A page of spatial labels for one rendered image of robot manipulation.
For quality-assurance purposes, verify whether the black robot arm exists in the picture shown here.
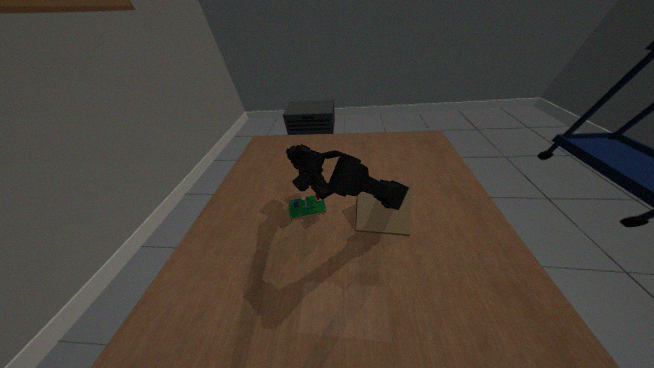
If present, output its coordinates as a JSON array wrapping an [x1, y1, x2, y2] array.
[[286, 144, 409, 210]]

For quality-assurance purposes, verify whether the green circuit board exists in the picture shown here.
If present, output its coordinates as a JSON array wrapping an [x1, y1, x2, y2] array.
[[289, 194, 327, 220]]

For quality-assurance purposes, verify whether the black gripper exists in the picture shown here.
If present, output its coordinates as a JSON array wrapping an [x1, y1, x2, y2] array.
[[298, 168, 334, 199]]

